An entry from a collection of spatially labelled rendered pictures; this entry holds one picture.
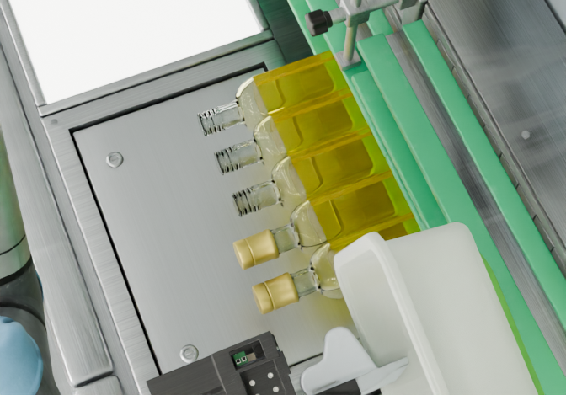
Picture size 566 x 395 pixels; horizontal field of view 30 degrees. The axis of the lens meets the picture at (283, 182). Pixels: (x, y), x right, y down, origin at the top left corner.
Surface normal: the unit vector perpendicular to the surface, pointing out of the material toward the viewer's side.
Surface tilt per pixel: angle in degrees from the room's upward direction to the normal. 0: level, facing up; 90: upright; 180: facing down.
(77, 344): 90
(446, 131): 90
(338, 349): 85
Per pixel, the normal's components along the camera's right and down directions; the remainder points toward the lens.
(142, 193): 0.03, -0.42
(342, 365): 0.03, -0.19
